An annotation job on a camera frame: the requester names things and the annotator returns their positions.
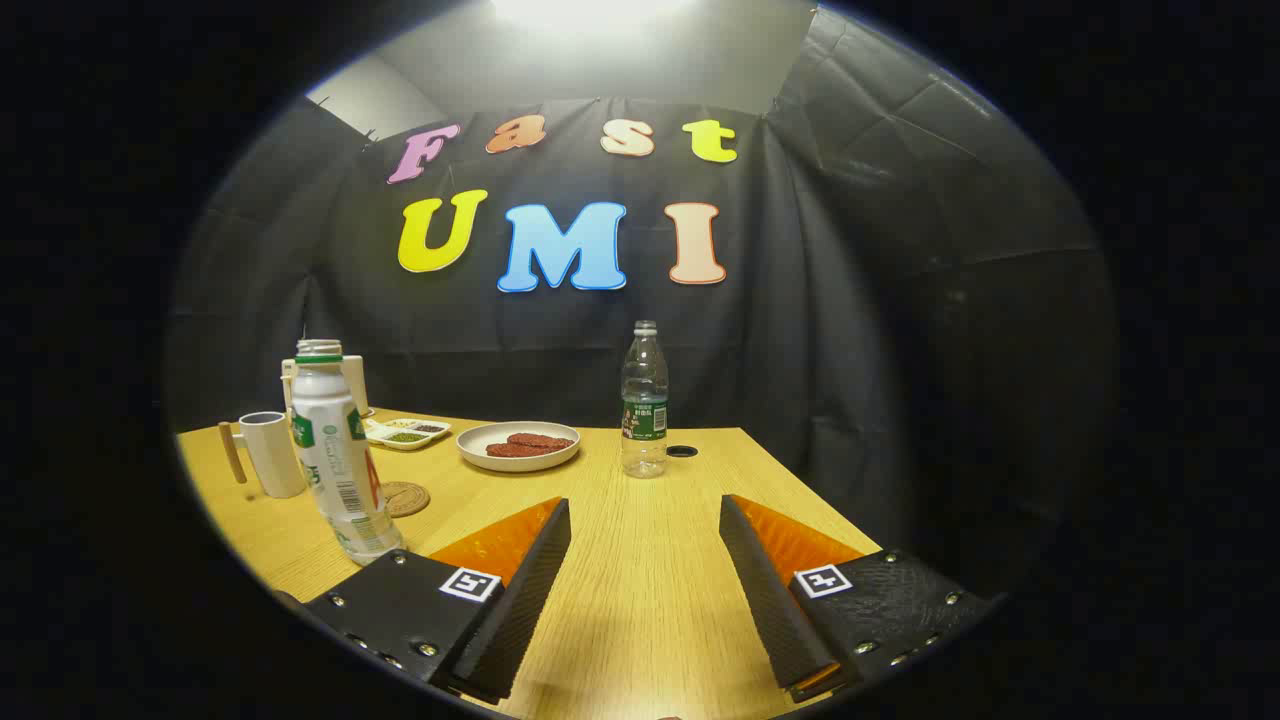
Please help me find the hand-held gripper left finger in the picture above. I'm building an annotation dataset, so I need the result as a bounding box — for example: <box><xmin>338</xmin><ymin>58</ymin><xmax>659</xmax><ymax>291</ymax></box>
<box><xmin>303</xmin><ymin>497</ymin><xmax>573</xmax><ymax>704</ymax></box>

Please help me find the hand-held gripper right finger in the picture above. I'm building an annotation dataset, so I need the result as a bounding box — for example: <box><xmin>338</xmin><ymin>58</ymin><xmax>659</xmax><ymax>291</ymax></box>
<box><xmin>718</xmin><ymin>493</ymin><xmax>1004</xmax><ymax>704</ymax></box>

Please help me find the round cork coaster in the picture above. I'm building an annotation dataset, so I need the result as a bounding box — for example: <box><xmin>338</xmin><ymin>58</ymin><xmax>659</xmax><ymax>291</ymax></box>
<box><xmin>380</xmin><ymin>482</ymin><xmax>431</xmax><ymax>519</ymax></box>

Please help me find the white juice bottle green label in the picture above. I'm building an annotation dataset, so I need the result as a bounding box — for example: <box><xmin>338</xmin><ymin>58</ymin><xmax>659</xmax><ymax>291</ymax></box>
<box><xmin>290</xmin><ymin>340</ymin><xmax>404</xmax><ymax>566</ymax></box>

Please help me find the white cup with wooden handle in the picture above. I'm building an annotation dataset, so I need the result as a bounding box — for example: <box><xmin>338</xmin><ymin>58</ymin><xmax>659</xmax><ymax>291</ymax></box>
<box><xmin>218</xmin><ymin>411</ymin><xmax>308</xmax><ymax>500</ymax></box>

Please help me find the clear water bottle green label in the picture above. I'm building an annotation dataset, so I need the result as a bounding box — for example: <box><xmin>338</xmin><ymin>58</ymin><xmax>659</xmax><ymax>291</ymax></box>
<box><xmin>620</xmin><ymin>320</ymin><xmax>670</xmax><ymax>479</ymax></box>

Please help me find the wooden table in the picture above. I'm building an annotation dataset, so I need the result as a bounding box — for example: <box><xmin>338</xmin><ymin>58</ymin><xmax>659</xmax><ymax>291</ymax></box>
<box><xmin>175</xmin><ymin>408</ymin><xmax>886</xmax><ymax>720</ymax></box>

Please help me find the white round plate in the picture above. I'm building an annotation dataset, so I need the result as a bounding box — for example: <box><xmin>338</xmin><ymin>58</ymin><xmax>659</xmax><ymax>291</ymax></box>
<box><xmin>457</xmin><ymin>421</ymin><xmax>581</xmax><ymax>473</ymax></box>

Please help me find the divided white dish with beans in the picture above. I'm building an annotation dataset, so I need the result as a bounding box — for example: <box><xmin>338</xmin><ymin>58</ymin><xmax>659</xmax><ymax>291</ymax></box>
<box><xmin>364</xmin><ymin>417</ymin><xmax>452</xmax><ymax>452</ymax></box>

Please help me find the black backdrop cloth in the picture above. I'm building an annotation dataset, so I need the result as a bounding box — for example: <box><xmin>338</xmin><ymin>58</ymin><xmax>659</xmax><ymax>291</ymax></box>
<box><xmin>165</xmin><ymin>10</ymin><xmax>1116</xmax><ymax>591</ymax></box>

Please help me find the cream toaster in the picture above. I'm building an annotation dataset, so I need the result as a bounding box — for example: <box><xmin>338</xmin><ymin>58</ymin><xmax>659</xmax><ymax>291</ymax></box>
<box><xmin>281</xmin><ymin>355</ymin><xmax>369</xmax><ymax>419</ymax></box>

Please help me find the bright ceiling light panel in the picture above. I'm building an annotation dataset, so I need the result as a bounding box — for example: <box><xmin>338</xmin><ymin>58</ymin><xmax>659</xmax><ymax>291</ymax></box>
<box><xmin>490</xmin><ymin>0</ymin><xmax>691</xmax><ymax>31</ymax></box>

